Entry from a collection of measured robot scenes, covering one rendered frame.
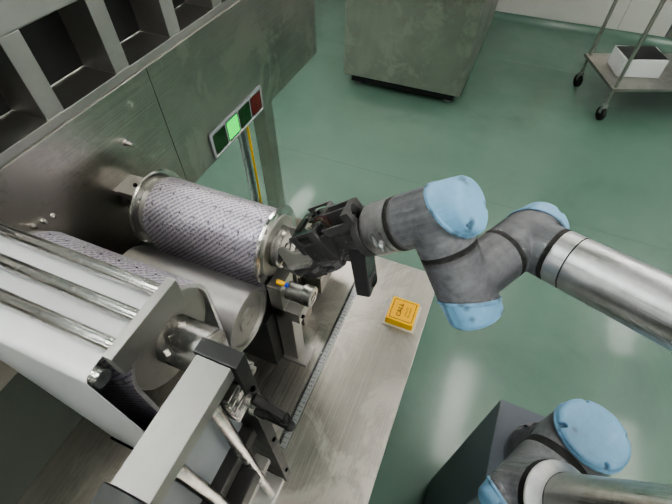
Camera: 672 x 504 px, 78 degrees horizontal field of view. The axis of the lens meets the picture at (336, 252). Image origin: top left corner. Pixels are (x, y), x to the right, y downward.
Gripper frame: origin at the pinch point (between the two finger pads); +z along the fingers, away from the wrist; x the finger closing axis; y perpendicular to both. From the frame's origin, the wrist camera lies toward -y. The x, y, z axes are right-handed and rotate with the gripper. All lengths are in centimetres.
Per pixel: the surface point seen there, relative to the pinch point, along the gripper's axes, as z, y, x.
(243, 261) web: 4.1, 6.1, 4.3
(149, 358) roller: -3.1, 11.6, 27.0
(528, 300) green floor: 24, -141, -106
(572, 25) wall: 19, -141, -451
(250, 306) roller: 6.5, -0.7, 8.4
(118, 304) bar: -9.8, 19.9, 25.9
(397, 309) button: 6.8, -35.6, -17.6
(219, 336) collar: -7.4, 7.4, 21.0
